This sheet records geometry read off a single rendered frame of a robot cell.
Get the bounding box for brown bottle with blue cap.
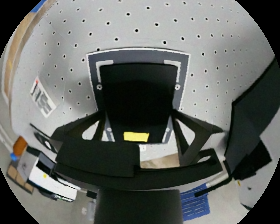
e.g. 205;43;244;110
10;135;28;161

